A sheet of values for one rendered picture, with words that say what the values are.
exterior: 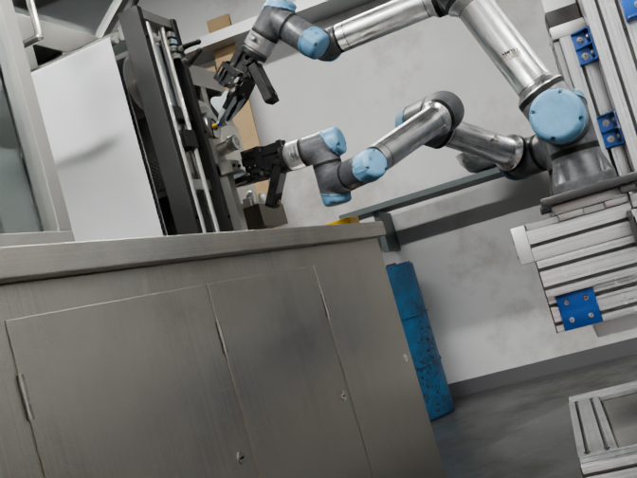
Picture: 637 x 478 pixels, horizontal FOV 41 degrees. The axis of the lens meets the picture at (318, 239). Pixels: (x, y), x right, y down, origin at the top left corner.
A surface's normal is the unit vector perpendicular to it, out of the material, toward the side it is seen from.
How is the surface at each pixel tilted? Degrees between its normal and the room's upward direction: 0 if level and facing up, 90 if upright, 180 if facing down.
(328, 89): 90
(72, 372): 90
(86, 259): 90
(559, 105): 97
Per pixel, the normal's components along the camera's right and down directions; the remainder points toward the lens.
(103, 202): -0.37, 0.04
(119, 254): 0.89, -0.28
